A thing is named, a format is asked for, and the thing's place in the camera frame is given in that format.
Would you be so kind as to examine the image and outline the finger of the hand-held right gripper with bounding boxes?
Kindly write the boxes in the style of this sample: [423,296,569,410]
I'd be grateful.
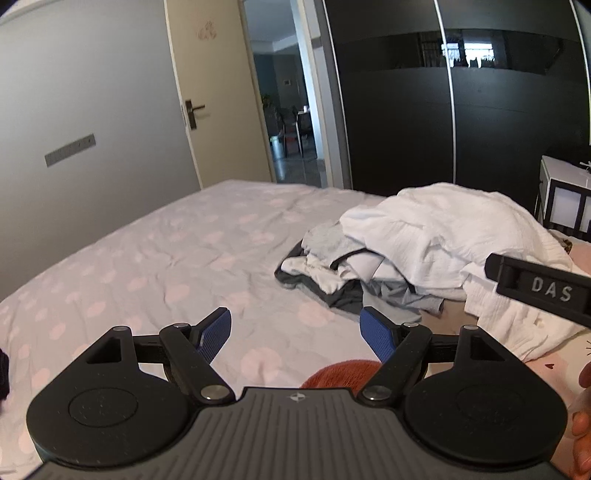
[485,252,591,291]

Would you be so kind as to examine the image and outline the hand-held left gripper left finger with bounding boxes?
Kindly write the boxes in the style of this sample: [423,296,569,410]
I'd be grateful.
[69,308,236,407]

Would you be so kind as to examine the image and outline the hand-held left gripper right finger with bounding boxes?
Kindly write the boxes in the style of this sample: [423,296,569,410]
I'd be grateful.
[359,305,522,409]

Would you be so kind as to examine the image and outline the white crinkle shirt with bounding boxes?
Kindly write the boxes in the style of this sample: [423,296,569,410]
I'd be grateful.
[339,182,587,363]

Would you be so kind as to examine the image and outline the grey and white clothes pile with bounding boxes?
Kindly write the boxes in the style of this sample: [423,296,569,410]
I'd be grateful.
[274,240,370,313]

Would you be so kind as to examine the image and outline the person's right hand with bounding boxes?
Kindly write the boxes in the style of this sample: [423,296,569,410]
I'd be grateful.
[567,364,591,480]

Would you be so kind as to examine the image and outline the blue-grey garment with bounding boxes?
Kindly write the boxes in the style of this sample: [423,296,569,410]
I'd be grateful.
[362,276,445,320]

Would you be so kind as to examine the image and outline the orange cloth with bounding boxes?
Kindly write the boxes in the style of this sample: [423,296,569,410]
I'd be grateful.
[300,359,384,389]

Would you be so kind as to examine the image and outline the pink printed pillow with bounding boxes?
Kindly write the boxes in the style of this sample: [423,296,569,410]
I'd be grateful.
[524,233,591,462]

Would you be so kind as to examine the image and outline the white t-shirt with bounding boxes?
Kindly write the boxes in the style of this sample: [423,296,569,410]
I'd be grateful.
[281,251,385,294]

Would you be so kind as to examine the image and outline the bed with pink dotted sheet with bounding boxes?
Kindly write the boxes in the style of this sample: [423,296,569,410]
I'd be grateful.
[0,179,546,472]

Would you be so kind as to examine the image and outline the white nightstand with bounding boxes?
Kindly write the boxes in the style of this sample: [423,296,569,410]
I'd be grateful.
[533,154,591,241]

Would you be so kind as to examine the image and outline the light grey garment black trim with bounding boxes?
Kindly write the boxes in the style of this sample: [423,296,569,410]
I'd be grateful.
[301,220,370,271]

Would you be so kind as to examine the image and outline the black sliding wardrobe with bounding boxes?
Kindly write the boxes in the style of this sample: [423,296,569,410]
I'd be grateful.
[320,0,591,200]

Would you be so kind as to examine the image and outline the dark dining chair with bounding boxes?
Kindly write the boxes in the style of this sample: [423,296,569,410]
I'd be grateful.
[281,108,315,157]

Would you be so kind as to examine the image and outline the potted plant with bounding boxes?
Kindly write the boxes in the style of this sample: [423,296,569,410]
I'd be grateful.
[260,92,279,136]

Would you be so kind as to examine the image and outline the beige room door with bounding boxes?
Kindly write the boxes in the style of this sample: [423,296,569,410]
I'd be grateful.
[164,0,274,188]

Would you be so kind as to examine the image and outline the metal door handle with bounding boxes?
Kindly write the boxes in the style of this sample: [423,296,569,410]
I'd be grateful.
[181,99,206,131]

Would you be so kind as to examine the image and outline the grey wall switch panel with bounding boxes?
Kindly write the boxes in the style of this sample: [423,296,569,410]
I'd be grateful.
[44,133,97,168]

